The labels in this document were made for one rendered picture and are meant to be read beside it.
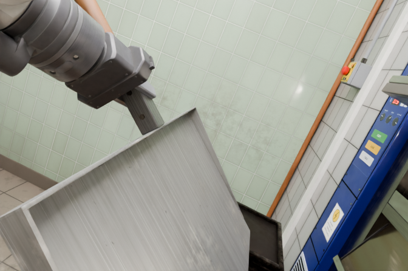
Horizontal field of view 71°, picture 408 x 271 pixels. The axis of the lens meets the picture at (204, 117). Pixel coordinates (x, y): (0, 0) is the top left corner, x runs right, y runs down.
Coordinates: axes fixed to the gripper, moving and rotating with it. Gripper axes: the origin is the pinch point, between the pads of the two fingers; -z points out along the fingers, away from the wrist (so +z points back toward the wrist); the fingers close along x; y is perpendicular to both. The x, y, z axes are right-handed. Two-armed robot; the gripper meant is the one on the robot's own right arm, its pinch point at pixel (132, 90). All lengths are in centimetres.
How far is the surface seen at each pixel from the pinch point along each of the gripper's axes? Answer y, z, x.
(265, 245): -22, -72, -4
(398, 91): -6, -34, 43
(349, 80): 28, -88, 51
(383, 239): -30, -58, 28
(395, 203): -24, -54, 34
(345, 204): -19, -68, 24
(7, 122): 105, -77, -147
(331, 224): -22, -72, 18
